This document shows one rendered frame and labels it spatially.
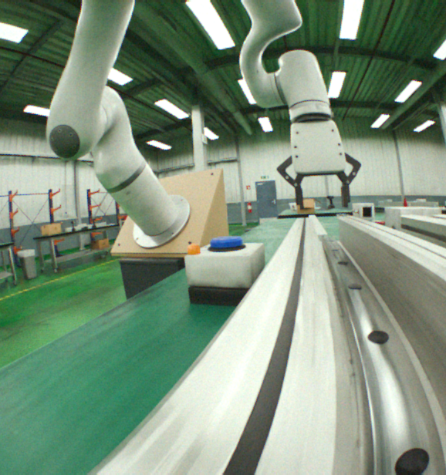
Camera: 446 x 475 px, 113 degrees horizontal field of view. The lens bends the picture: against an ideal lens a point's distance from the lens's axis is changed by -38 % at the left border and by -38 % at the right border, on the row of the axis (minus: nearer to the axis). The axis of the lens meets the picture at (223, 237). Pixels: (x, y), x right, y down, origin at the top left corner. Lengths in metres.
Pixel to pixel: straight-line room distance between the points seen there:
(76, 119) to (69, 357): 0.36
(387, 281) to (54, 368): 0.25
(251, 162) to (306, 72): 11.36
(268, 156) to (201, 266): 11.52
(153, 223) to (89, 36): 0.47
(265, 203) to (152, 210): 10.97
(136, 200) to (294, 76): 0.43
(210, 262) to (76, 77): 0.38
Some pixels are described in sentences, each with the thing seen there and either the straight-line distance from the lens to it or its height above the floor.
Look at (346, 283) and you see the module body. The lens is 0.16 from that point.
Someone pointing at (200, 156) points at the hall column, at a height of 2.50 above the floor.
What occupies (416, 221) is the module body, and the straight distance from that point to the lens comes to 0.37.
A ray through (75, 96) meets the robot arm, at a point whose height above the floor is 1.11.
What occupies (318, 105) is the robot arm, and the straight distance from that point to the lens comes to 0.44.
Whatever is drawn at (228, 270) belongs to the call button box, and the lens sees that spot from 0.25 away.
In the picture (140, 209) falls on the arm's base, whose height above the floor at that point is 0.91.
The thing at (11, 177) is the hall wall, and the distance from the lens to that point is 8.05.
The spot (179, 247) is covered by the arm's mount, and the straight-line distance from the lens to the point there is 0.59.
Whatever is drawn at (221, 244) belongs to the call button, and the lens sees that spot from 0.27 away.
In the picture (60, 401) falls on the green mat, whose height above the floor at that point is 0.78.
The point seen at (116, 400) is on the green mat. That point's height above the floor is 0.78.
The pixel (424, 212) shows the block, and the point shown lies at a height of 0.87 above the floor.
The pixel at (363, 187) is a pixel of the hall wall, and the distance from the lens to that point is 11.95.
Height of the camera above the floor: 0.89
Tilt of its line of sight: 7 degrees down
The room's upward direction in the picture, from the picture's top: 5 degrees counter-clockwise
